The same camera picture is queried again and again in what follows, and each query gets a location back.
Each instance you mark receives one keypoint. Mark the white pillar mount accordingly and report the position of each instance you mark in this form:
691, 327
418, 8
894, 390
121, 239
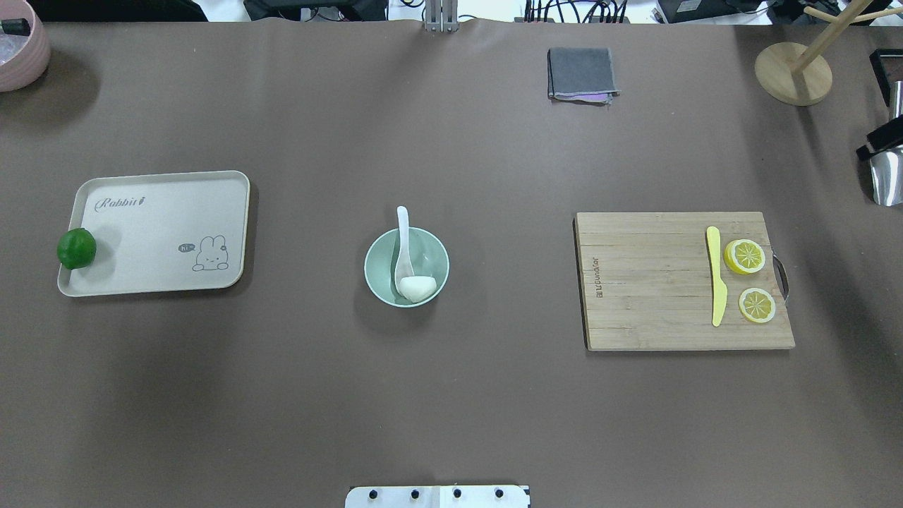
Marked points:
439, 496

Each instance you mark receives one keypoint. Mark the bamboo cutting board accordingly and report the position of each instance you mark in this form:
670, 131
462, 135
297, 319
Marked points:
645, 278

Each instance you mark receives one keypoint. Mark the metal scoop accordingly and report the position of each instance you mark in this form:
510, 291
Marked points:
886, 155

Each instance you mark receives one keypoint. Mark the yellow plastic knife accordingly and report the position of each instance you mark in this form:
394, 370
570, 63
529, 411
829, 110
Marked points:
719, 288

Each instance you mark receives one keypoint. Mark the lemon half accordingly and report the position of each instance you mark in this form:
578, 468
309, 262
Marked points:
757, 305
744, 256

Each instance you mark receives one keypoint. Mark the grey folded cloth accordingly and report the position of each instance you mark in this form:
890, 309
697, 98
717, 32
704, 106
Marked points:
581, 74

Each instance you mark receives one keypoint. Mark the aluminium frame post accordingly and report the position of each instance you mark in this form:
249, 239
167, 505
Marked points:
441, 16

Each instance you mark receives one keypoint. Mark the wooden mug tree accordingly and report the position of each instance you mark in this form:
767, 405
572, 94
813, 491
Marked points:
797, 74

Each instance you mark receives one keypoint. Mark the green lime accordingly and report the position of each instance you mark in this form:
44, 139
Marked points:
77, 248

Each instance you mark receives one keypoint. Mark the white ceramic spoon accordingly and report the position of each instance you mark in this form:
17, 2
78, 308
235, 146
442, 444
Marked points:
403, 266

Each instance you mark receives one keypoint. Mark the lemon half left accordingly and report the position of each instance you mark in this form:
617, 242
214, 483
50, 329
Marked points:
757, 305

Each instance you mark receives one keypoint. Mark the cream rabbit tray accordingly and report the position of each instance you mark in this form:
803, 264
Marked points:
162, 232

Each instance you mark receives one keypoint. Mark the pink bowl with ice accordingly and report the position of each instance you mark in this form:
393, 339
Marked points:
24, 58

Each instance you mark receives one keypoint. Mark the lemon half right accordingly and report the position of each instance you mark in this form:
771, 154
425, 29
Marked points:
744, 256

